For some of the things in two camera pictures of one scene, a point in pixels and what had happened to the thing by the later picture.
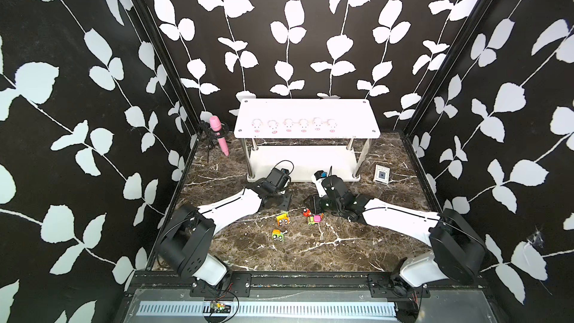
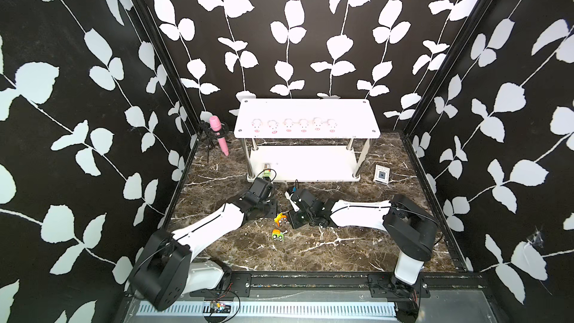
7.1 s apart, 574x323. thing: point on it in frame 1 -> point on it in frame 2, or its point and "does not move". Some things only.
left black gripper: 286,201 -> 273,211
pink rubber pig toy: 332,125 does not move
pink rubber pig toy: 303,124 does not move
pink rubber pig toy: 318,123 does not move
